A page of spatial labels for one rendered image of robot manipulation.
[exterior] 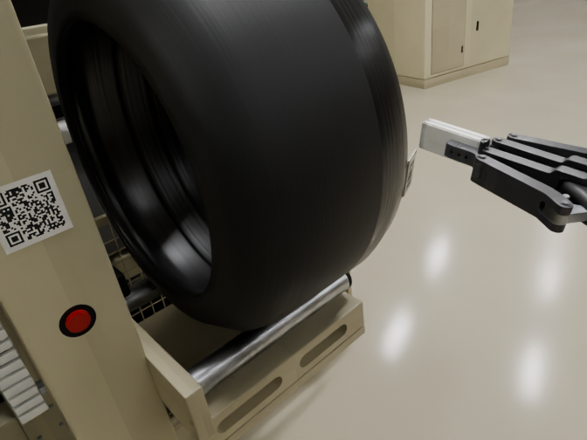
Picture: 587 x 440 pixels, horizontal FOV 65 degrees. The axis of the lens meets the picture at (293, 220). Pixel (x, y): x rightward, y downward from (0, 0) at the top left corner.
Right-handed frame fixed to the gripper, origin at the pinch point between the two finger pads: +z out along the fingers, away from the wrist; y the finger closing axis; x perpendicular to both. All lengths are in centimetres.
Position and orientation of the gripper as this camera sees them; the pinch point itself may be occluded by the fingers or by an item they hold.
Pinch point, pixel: (452, 142)
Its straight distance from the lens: 50.6
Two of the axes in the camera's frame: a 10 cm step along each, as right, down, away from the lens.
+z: -6.9, -4.1, 6.0
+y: -7.3, 4.1, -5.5
